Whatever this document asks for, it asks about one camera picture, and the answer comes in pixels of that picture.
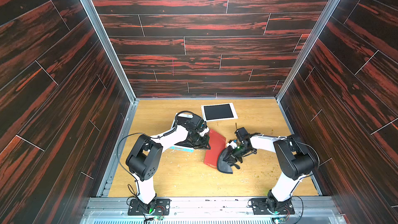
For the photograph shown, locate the white teal drawing tablet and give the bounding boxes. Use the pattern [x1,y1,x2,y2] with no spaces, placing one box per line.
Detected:
[170,111,194,152]

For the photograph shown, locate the red drawing tablet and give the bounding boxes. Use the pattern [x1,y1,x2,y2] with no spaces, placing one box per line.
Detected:
[204,129,226,169]

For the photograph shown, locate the dark grey wiping cloth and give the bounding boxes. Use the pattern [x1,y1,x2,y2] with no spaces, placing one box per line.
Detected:
[217,146,240,174]

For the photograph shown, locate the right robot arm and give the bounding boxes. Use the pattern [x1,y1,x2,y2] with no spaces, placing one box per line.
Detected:
[217,129,319,213]

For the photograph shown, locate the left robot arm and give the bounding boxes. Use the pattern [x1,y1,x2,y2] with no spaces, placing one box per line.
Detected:
[125,125,209,208]

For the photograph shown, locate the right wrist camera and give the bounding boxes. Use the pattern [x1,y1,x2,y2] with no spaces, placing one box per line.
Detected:
[235,127,250,142]

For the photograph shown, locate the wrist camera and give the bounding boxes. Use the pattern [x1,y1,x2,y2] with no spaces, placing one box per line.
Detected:
[235,127,250,142]
[185,114,207,132]

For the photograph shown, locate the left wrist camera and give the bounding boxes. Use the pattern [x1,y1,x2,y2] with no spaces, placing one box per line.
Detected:
[185,114,207,132]

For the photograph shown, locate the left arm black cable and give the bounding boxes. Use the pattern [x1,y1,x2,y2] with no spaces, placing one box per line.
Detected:
[116,110,195,200]

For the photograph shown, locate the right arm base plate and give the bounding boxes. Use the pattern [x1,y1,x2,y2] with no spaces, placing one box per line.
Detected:
[248,197,295,215]

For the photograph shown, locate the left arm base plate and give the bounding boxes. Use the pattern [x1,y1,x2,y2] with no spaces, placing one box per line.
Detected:
[127,198,171,216]

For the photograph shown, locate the aluminium front rail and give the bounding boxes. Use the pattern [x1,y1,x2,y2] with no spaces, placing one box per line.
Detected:
[81,196,346,224]

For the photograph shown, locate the aluminium frame right post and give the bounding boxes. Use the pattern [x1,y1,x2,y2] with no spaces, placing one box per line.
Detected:
[276,0,341,106]

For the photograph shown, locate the aluminium frame post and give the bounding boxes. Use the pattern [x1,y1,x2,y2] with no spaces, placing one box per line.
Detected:
[276,0,341,106]
[80,0,136,103]

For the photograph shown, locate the aluminium frame left post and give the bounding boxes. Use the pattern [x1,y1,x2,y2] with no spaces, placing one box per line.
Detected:
[80,0,136,103]

